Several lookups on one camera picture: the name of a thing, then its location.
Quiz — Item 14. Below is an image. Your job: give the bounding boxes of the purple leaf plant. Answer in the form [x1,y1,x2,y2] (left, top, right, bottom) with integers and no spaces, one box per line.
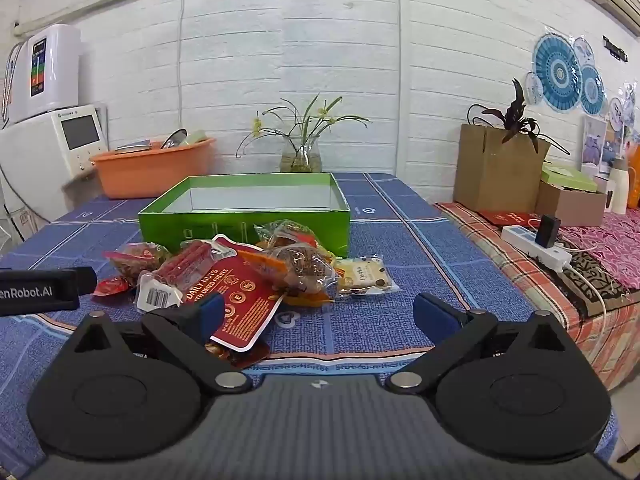
[467,78,571,156]

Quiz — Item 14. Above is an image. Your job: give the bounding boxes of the white bottle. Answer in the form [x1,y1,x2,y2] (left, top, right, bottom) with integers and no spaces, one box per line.
[607,155,630,215]

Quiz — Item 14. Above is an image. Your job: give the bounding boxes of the dark red nut pouch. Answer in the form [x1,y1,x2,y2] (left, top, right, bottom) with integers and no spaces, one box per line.
[187,234,286,352]

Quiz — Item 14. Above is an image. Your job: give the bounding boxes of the large blue paper fan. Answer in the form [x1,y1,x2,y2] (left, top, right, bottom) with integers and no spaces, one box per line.
[532,32,583,113]

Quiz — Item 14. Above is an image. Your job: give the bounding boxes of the orange plaid cloth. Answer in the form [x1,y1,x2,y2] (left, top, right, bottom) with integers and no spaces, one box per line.
[432,202,640,391]

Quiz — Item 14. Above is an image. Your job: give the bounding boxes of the small red snack packet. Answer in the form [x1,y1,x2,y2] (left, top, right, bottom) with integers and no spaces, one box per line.
[92,276,132,297]

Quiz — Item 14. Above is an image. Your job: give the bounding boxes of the blue checked tablecloth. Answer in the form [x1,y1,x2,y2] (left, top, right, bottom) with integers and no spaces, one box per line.
[0,172,621,466]

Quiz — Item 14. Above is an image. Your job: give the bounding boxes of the clear orange-edged snack packet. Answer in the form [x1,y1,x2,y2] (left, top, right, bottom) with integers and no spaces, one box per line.
[237,242,341,306]

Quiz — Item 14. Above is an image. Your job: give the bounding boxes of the pink floral cloth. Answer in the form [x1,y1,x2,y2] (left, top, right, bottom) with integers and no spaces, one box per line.
[555,207,640,291]

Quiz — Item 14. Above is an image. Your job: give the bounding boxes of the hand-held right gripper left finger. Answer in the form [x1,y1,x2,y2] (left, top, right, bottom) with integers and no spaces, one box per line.
[65,294,253,395]

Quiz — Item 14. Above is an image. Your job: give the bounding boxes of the red booklet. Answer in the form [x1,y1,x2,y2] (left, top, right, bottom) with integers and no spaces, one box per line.
[477,210,538,228]

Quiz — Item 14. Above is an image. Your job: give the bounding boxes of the small pale paper fan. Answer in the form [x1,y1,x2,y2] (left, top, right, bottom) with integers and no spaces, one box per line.
[524,71,545,106]

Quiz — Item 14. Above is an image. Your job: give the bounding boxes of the white appliance with screen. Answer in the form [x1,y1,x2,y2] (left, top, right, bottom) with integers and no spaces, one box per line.
[0,104,108,221]

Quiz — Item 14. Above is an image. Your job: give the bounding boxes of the glass vase with green plant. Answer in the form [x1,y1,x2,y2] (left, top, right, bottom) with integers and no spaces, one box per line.
[235,92,371,173]

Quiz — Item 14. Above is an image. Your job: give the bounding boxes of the photo cards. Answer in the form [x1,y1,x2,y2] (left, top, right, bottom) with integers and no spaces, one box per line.
[581,115,608,176]

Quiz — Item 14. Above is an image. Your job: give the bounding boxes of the brown paper bag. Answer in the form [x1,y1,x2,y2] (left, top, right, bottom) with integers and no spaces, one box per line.
[452,124,551,213]

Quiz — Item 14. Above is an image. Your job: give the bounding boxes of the medium blue paper fan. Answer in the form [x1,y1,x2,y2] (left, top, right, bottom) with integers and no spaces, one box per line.
[577,64,606,116]

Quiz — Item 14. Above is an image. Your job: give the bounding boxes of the white cookie packet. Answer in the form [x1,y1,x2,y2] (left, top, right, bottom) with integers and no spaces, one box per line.
[332,255,401,297]

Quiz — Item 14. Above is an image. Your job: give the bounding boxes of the clear brown snack packet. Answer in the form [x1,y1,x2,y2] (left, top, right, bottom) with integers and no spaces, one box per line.
[254,219,321,253]

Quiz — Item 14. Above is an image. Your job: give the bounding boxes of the black power adapter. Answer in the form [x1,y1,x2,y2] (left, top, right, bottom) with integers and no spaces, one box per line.
[536,215,563,249]

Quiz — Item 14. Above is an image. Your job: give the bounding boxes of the green cardboard box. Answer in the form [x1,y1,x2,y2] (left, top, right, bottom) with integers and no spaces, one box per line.
[137,172,351,259]

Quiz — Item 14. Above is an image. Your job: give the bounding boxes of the white power strip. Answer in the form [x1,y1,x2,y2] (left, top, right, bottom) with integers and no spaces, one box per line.
[501,224,573,273]

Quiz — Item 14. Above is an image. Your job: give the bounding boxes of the orange plastic basin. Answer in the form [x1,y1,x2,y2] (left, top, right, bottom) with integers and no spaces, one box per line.
[90,137,217,200]

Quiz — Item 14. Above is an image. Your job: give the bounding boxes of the small cardboard box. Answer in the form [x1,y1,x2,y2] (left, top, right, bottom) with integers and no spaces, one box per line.
[536,180,608,228]

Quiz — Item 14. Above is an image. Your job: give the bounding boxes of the small yellow-orange snack packet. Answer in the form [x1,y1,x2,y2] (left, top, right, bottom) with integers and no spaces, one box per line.
[267,290,336,308]

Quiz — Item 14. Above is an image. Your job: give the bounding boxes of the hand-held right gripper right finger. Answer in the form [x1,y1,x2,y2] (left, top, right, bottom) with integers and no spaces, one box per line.
[385,292,576,395]

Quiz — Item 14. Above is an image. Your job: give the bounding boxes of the black wall sign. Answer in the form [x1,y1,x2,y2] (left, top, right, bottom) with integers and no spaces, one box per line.
[602,36,628,63]

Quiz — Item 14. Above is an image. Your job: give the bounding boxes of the metal hose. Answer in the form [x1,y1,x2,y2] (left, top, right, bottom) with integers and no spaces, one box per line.
[0,42,23,131]

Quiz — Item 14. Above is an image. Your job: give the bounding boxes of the clear red sausage packet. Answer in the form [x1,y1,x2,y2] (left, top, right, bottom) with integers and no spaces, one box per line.
[135,240,221,311]

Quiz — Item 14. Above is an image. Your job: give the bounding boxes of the white cable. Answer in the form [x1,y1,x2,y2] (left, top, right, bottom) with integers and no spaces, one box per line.
[560,240,636,336]

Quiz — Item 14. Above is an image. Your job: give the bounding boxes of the white water purifier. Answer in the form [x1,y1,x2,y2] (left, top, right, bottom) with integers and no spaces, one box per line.
[7,24,82,126]

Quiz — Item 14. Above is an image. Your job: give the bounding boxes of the clear red dates packet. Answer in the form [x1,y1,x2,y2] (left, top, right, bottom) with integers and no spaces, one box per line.
[102,242,171,286]

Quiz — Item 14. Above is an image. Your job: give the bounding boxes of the flat green box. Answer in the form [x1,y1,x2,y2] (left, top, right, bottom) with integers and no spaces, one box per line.
[541,162,598,193]

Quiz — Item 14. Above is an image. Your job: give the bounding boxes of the white blue paper fan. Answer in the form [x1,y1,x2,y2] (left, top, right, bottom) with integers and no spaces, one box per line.
[572,36,596,68]

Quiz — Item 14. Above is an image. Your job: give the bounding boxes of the dark patterned cloth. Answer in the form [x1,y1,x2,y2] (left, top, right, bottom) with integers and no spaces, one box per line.
[552,247,628,318]

